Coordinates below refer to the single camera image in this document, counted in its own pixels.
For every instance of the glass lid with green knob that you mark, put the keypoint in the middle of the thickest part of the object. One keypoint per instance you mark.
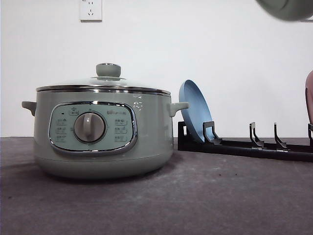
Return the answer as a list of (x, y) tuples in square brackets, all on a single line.
[(107, 80)]

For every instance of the green plate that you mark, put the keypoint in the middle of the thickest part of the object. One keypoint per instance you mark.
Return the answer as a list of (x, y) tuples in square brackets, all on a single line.
[(288, 10)]

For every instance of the blue plate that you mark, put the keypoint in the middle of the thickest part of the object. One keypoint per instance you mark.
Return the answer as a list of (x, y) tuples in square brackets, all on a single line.
[(198, 111)]

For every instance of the green electric steamer pot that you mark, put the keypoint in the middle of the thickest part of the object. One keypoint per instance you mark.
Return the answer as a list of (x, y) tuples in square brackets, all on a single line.
[(103, 131)]

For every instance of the black plate rack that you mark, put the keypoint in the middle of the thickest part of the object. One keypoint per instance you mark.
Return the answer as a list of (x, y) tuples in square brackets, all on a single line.
[(256, 147)]

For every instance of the pink plate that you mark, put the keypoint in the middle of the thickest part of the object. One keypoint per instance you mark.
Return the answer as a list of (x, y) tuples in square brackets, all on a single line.
[(309, 96)]

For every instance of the white wall socket left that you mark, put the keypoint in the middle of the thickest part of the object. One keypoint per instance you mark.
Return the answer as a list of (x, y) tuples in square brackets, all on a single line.
[(90, 11)]

